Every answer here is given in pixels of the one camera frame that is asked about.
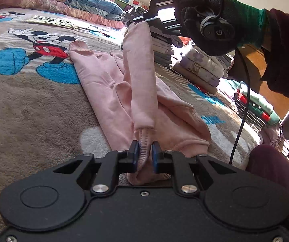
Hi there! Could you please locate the person's leg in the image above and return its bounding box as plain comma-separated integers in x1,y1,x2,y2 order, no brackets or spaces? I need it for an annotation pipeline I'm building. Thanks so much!
245,144,289,240

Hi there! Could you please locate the person's right hand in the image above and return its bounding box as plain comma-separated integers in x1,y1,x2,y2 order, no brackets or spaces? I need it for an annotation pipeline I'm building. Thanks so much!
180,0,238,56

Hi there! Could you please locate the grey folded quilt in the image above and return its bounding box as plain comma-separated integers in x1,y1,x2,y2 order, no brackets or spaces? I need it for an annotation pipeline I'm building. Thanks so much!
154,48,175,67

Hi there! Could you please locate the pink sweatshirt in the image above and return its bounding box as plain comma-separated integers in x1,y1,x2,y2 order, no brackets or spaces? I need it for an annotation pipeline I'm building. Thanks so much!
69,20,211,186

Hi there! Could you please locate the white purple folded quilt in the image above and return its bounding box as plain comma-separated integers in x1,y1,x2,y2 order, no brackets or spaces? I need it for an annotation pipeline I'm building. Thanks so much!
151,31,174,53

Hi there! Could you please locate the purple flower folded quilt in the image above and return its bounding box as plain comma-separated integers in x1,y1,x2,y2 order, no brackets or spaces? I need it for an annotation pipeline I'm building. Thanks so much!
182,47,234,68

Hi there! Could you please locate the black white striped garment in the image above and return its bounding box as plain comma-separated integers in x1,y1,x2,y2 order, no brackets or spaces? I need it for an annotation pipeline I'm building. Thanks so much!
235,98,267,131

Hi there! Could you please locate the stack of folded floral linens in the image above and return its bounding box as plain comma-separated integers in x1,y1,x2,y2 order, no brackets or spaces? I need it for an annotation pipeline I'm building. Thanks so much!
172,64,218,95

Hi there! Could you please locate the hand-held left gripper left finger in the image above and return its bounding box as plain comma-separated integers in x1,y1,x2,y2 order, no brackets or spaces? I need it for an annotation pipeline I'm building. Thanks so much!
52,140,142,196

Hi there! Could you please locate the stack of striped folded clothes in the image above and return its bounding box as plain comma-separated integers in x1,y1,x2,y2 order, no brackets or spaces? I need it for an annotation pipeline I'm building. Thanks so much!
232,79,282,126

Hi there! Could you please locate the pink flower folded quilt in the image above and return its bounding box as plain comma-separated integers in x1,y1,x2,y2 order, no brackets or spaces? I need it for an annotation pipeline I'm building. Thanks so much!
178,57,225,86

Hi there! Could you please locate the purple floral pillow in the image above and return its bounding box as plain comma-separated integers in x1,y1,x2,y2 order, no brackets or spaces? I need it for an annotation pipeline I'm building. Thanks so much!
6,0,70,14

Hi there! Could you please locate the wooden wardrobe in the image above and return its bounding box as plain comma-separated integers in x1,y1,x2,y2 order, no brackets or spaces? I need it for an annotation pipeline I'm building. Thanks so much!
229,43,289,121

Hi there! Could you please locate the red floral folded quilt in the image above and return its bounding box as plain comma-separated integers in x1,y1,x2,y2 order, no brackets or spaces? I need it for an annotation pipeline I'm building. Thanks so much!
176,36,194,48

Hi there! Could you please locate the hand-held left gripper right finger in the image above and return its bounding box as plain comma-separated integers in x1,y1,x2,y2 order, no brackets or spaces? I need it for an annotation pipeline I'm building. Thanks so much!
151,141,238,196

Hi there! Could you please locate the blue folded quilt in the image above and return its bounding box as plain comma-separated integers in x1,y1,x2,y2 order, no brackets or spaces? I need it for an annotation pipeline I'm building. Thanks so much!
66,0,125,21

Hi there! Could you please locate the black headset with cable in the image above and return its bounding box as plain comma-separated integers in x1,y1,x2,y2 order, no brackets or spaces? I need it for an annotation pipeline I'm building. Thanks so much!
199,0,252,165

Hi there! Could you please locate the cartoon mouse printed blanket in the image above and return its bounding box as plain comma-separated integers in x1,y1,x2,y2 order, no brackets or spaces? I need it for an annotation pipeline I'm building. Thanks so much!
0,6,263,242

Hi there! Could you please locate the person's right forearm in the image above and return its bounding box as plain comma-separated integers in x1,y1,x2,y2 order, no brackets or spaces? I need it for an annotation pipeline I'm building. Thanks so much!
235,1,289,104

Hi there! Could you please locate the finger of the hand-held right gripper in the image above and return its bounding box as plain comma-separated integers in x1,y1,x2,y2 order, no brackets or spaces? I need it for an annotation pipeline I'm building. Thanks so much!
132,0,179,22
148,17,184,36

